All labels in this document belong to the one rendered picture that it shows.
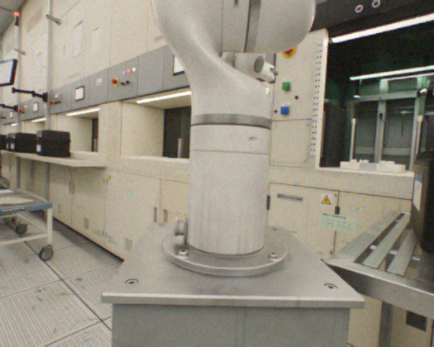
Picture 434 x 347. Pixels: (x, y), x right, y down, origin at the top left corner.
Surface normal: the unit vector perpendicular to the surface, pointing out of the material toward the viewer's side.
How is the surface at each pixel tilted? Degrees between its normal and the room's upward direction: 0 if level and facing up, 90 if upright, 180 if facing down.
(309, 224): 90
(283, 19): 126
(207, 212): 90
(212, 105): 89
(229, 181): 90
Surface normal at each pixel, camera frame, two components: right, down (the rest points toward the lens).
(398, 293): -0.67, 0.01
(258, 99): 0.51, 0.03
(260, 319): 0.05, 0.07
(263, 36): -0.07, 0.89
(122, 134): 0.74, 0.07
